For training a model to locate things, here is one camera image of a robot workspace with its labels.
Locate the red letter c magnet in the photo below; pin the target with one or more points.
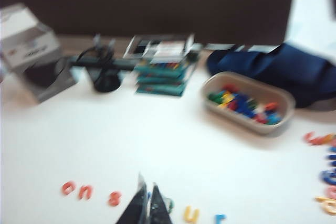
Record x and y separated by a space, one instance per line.
68 188

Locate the black and white pen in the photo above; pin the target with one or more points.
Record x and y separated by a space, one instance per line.
112 47
97 44

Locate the grey face mask box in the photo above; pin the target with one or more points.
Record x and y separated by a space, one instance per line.
34 56

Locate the red letter n magnet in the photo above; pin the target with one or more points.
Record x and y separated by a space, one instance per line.
84 192

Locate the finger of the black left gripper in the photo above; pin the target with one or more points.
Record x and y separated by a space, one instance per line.
158 208
135 205

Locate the assorted letter magnets heap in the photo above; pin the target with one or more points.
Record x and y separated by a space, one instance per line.
244 106

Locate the brown desk partition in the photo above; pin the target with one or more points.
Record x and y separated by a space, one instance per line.
157 3

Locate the beige oval tray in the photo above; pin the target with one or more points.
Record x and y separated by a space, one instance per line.
210 108

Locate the navy blue rubber slipper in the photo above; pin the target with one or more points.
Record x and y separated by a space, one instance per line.
275 61

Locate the black mesh pen holder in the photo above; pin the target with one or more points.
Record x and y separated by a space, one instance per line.
106 79

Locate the red loose letter magnet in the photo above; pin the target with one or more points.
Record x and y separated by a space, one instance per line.
319 138

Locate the yellow letter u magnet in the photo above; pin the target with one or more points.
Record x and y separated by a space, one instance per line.
191 216

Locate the red letter s magnet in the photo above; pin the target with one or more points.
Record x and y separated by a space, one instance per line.
114 199

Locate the light blue letter r magnet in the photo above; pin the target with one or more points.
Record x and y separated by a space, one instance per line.
220 218

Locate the blue loose letter magnet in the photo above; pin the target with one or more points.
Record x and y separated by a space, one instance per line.
331 155

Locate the yellow loose letter magnet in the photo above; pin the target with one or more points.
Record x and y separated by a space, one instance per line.
326 204

